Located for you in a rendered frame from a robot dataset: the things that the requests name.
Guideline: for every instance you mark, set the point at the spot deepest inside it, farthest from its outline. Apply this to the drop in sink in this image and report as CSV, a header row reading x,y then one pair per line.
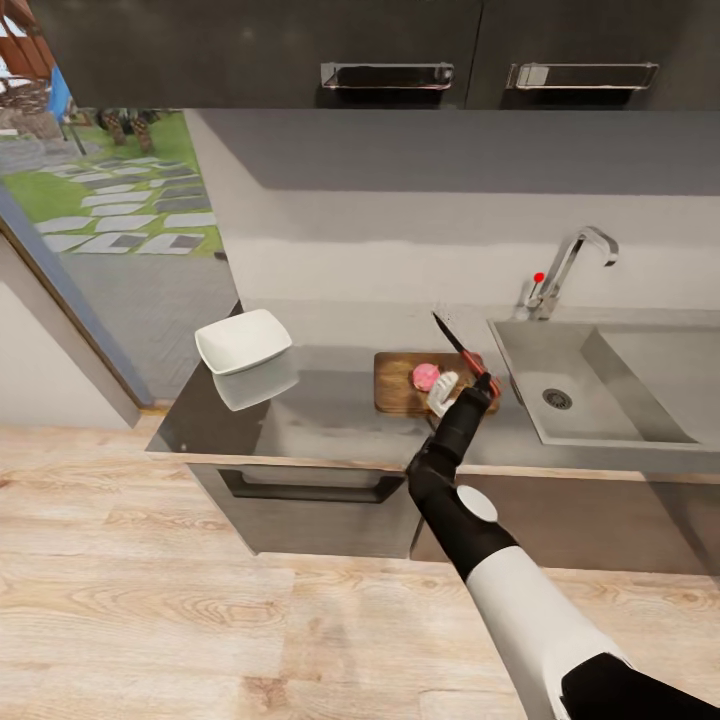
x,y
620,384

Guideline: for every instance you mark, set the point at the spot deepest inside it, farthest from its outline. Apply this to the cutting board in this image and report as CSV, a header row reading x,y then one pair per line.
x,y
395,390

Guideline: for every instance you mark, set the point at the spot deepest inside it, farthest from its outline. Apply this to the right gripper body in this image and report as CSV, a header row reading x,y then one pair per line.
x,y
466,413

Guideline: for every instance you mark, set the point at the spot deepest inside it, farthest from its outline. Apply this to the parer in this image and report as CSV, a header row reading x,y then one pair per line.
x,y
494,388

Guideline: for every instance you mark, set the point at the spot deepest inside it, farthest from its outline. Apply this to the bowl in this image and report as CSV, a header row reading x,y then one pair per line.
x,y
242,342

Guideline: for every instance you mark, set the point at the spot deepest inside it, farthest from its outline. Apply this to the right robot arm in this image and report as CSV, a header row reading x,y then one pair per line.
x,y
562,666

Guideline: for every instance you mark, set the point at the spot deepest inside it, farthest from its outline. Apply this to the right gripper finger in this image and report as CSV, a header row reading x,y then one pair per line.
x,y
482,384

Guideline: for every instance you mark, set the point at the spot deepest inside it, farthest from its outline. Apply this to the dishwasher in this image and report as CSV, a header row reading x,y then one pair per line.
x,y
317,511

